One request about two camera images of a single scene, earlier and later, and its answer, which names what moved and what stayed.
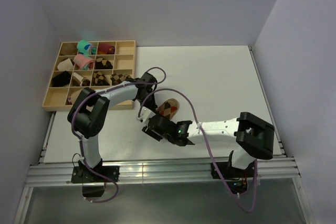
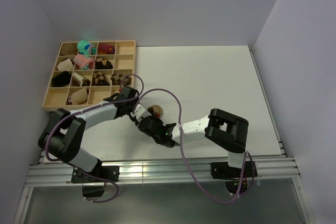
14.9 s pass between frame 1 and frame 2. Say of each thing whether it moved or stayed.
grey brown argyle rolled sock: stayed
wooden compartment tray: stayed
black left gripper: moved
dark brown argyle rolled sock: stayed
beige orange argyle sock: moved
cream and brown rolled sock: stayed
